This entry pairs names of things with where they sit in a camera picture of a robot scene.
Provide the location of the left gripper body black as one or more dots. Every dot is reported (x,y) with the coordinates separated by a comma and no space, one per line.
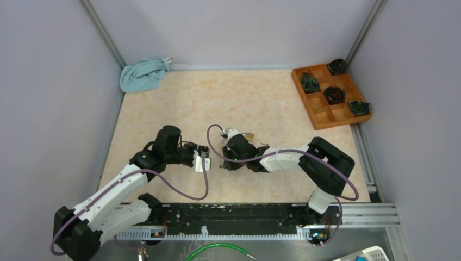
(188,148)

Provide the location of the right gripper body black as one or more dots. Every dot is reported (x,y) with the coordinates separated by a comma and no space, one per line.
(229,154)

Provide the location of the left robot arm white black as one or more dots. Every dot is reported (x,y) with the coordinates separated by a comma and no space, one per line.
(80,231)

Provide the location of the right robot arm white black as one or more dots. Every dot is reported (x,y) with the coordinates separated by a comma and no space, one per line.
(326,165)

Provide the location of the brass padlock right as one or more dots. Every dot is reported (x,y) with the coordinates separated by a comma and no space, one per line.
(248,136)

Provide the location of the light blue cloth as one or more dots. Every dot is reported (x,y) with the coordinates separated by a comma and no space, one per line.
(146,75)

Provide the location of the wooden compartment tray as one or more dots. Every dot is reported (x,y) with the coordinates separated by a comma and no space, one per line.
(322,114)

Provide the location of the dark rosette upper left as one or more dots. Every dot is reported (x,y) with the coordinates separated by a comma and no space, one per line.
(309,84)

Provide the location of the dark rosette centre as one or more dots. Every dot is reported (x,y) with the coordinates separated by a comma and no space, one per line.
(334,95)

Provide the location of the dark rosette right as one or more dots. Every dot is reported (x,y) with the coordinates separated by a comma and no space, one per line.
(359,108)

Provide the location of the dark rosette top corner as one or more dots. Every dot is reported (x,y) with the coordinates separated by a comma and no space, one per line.
(337,67)

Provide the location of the white basket corner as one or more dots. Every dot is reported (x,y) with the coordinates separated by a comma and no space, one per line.
(373,253)

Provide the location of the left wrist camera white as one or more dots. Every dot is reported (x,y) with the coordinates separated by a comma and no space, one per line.
(201,162)

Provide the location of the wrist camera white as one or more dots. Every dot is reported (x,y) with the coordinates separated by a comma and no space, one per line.
(201,162)
(231,133)

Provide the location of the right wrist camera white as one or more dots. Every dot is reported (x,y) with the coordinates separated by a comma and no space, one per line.
(231,133)

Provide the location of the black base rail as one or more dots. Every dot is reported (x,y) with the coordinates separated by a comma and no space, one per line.
(258,219)

